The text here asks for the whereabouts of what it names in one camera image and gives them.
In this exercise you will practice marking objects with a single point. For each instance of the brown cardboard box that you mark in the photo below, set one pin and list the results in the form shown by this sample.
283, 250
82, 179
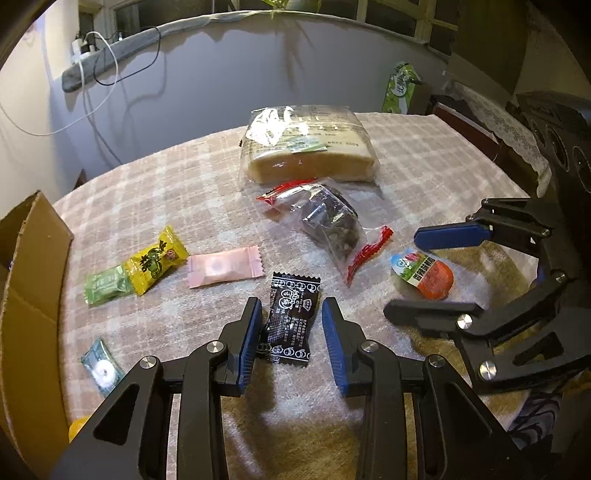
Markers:
35, 244

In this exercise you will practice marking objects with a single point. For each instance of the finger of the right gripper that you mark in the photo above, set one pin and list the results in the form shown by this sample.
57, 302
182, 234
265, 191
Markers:
432, 318
451, 236

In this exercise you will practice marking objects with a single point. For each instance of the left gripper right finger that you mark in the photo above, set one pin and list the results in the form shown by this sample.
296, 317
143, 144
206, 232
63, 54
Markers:
457, 436

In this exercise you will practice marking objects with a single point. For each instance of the black small candy wrapper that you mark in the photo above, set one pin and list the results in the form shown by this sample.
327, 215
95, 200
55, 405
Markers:
293, 302

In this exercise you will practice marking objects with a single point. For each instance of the orange jelly cup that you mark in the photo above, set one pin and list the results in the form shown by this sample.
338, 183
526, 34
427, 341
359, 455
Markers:
433, 278

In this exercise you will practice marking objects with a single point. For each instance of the teal mint ring candy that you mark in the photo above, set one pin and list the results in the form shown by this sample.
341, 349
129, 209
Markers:
102, 367

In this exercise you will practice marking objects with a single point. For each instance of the white power strip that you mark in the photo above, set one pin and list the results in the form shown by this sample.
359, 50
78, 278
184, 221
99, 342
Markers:
81, 49

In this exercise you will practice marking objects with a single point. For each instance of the dark dried fruit clear bag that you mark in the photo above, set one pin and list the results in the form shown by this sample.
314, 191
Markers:
317, 208

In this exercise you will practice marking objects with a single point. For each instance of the light green candy wrapper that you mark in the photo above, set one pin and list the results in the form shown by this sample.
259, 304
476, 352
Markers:
107, 285

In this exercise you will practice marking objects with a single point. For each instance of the plaid pink tablecloth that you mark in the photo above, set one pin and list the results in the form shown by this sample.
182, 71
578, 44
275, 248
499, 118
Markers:
291, 423

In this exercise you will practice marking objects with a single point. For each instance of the green white snack bag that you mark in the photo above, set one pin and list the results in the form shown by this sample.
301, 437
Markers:
400, 89

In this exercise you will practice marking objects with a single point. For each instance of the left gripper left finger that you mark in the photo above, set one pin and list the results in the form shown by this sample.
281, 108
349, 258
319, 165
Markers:
127, 435

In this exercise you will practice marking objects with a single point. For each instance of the packaged sponge cake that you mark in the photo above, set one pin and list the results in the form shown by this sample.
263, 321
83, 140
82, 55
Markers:
301, 142

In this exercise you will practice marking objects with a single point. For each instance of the yellow candy wrapper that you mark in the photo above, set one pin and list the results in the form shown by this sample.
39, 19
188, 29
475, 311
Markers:
147, 266

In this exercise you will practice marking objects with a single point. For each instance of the pink candy wrapper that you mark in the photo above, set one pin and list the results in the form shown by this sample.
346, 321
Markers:
225, 266

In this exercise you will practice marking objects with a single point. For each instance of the yellow blue jelly cup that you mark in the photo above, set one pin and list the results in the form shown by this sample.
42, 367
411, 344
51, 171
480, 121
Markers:
76, 426

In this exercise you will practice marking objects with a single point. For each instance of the lace covered furniture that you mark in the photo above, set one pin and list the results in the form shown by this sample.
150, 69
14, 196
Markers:
508, 129

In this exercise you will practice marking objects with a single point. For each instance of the grey windowsill cloth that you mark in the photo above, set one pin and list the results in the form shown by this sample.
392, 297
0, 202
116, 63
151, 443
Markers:
104, 60

